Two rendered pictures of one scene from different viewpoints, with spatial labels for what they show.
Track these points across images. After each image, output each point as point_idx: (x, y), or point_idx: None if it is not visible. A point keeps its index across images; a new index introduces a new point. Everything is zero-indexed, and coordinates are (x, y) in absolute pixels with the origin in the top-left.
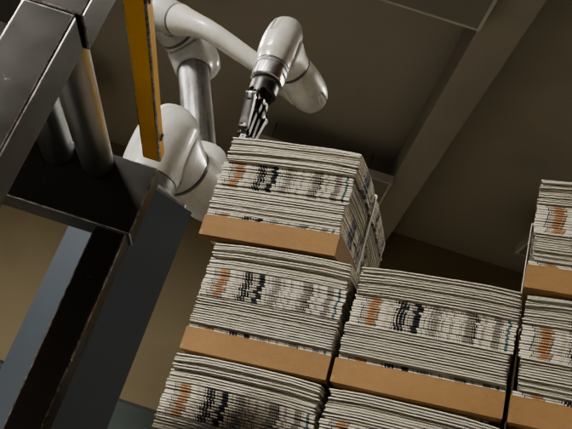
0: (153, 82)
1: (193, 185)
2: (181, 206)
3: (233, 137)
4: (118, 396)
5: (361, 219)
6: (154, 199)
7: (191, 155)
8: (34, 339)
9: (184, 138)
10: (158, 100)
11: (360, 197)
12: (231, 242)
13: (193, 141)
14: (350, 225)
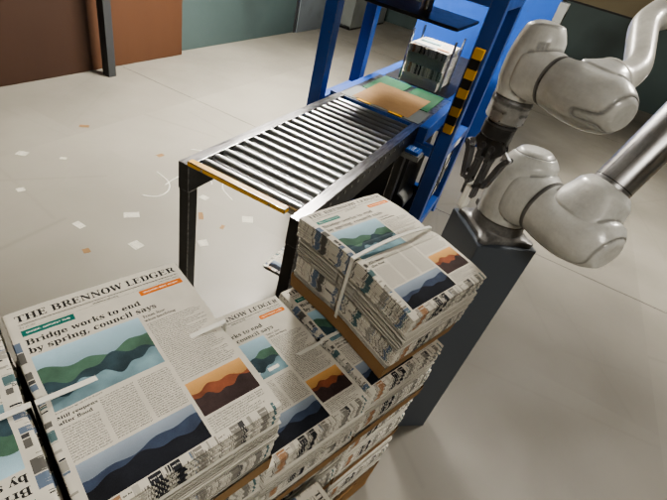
0: (233, 188)
1: (520, 223)
2: (473, 239)
3: (376, 193)
4: None
5: (329, 272)
6: (461, 230)
7: (504, 195)
8: None
9: (497, 180)
10: (247, 192)
11: (318, 252)
12: None
13: (510, 182)
14: (309, 271)
